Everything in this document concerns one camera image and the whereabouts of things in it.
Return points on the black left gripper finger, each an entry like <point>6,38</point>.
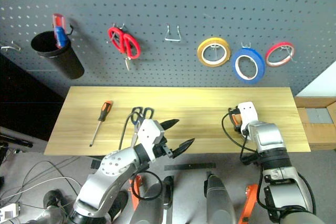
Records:
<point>170,124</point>
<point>183,146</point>

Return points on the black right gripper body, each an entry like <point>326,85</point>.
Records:
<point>233,111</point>

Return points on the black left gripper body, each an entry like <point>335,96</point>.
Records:
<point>162,149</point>

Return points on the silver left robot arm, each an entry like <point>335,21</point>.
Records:
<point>113,171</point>

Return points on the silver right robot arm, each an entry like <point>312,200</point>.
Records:
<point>273,145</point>

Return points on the blue tape roll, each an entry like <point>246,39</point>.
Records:
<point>260,64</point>

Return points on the silver pegboard hook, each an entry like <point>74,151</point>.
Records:
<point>288,51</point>
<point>121,27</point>
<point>10,47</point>
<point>215,49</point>
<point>246,45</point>

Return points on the yellow tape roll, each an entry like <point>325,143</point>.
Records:
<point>201,53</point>

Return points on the red tape roll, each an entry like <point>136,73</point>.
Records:
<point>271,49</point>

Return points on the dark grey pegboard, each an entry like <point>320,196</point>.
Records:
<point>168,3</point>

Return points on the black flat strip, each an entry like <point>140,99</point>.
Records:
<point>189,166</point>

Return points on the grey rounded shape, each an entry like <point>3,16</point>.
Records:
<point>219,200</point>
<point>148,205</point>

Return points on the orange black screwdriver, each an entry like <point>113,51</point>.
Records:
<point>105,108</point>

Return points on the brown cardboard box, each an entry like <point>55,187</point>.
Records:
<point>319,134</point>

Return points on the black cup holder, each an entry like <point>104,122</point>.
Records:
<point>67,60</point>

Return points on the black round object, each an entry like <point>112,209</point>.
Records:
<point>51,198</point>

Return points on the black cup hook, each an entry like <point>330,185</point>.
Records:
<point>70,30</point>

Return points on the red blue utility knife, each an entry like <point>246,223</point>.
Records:
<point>60,35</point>

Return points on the dark cabinet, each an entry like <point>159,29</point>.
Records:
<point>23,95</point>

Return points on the white power adapter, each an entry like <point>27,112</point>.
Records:
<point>9,211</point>

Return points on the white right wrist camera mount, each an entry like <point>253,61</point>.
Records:
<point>249,115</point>

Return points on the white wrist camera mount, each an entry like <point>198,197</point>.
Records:
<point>148,132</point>
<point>249,115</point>

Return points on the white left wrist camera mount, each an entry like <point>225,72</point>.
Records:
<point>148,132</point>

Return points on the orange bracket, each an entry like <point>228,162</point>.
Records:
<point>249,200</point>
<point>135,200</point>

